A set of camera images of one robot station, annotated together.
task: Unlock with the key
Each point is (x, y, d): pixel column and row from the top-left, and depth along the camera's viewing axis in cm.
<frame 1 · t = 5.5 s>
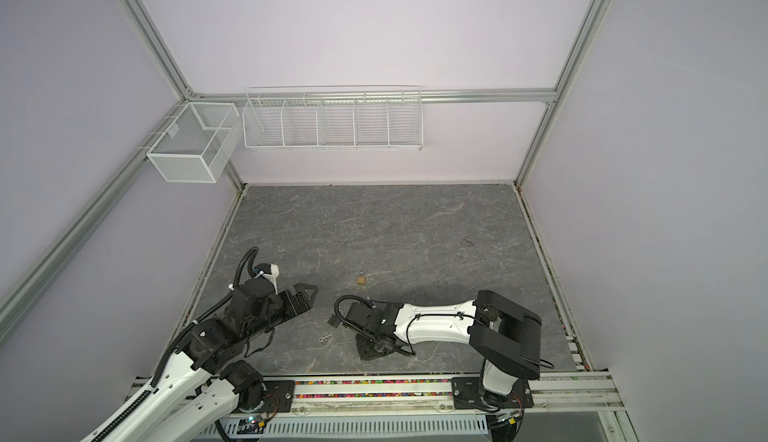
left hand: (305, 299, 76), fingers open
right hand: (365, 355, 80), fingers closed
small brass padlock: (361, 280, 96), on the table

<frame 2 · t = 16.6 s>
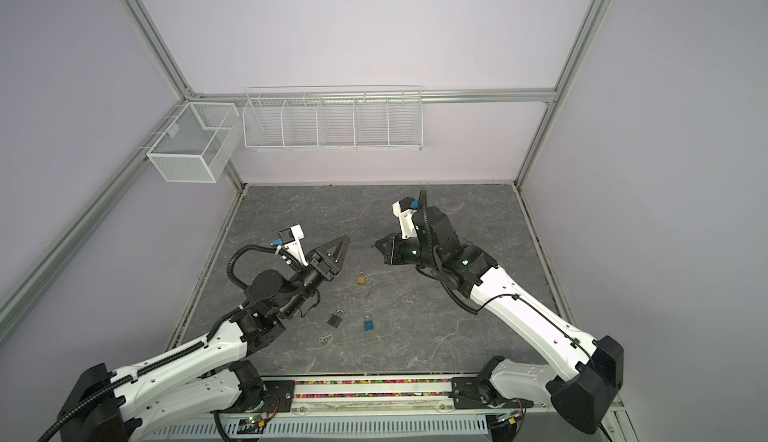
left hand: (348, 244, 67), fingers open
right hand: (374, 246, 70), fingers closed
blue padlock: (368, 324, 88), on the table
the other named things where they were.

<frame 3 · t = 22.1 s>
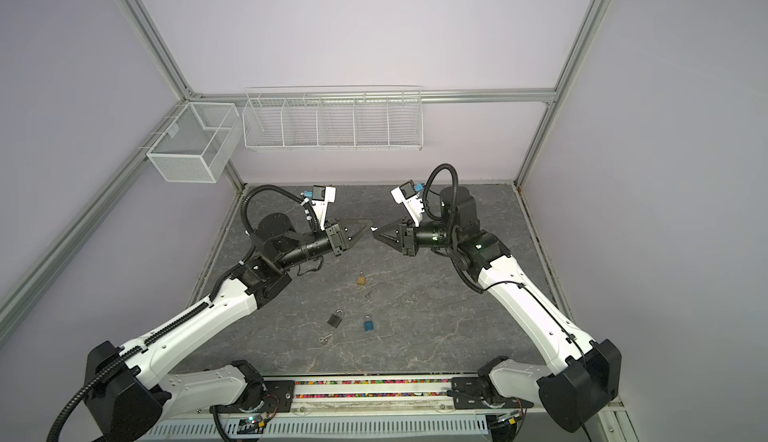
left hand: (372, 229, 63), fingers closed
right hand: (374, 237, 65), fingers closed
the named things where they were.

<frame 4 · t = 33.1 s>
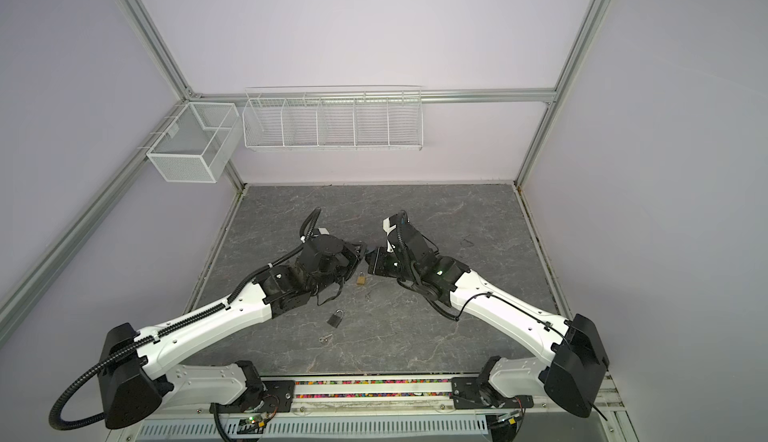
left hand: (370, 252, 74), fingers closed
right hand: (361, 260, 73), fingers closed
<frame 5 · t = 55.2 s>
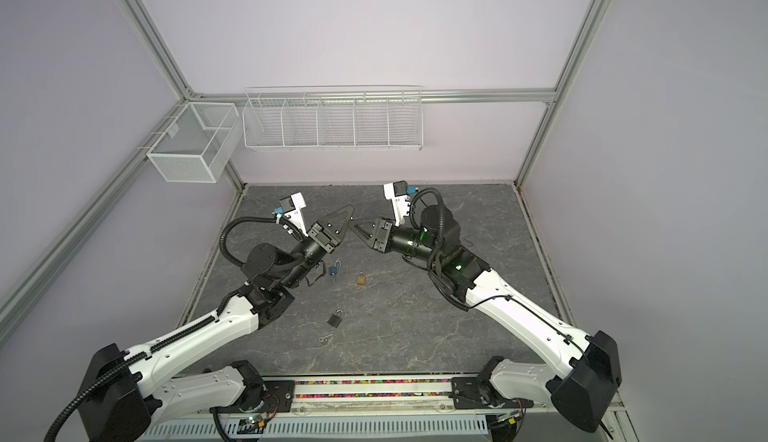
left hand: (355, 214, 61), fingers closed
right hand: (348, 228, 61), fingers open
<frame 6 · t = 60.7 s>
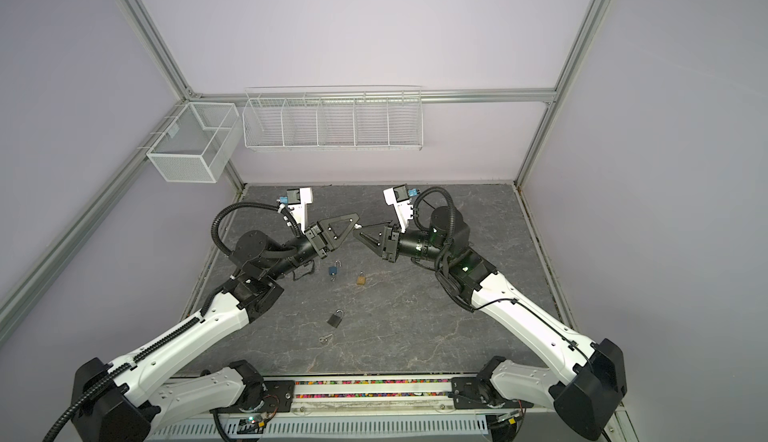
left hand: (358, 224, 59), fingers closed
right hand: (353, 236, 60), fingers closed
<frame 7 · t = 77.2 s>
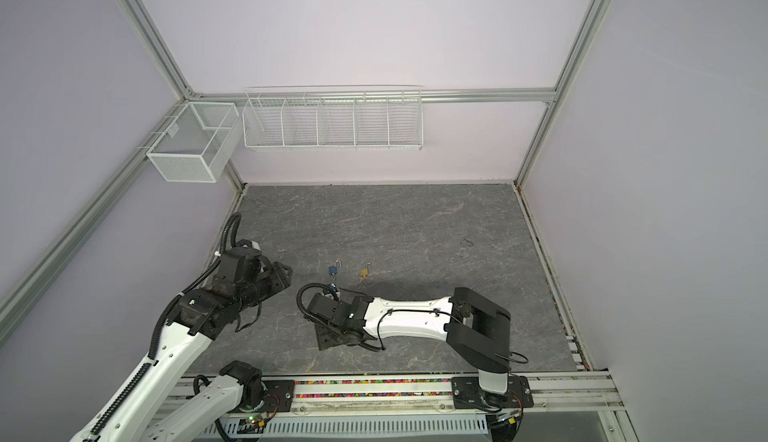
left hand: (285, 278, 75), fingers open
right hand: (324, 339, 78), fingers open
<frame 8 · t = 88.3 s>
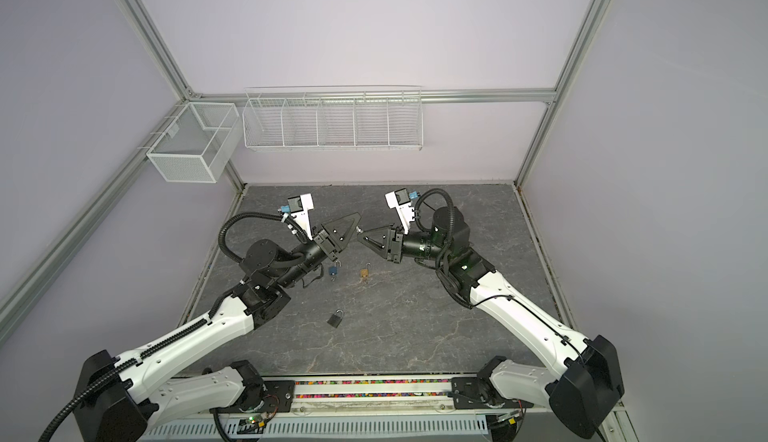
left hand: (361, 222, 61), fingers closed
right hand: (357, 241, 62), fingers closed
dark grey padlock: (336, 319, 88), on the table
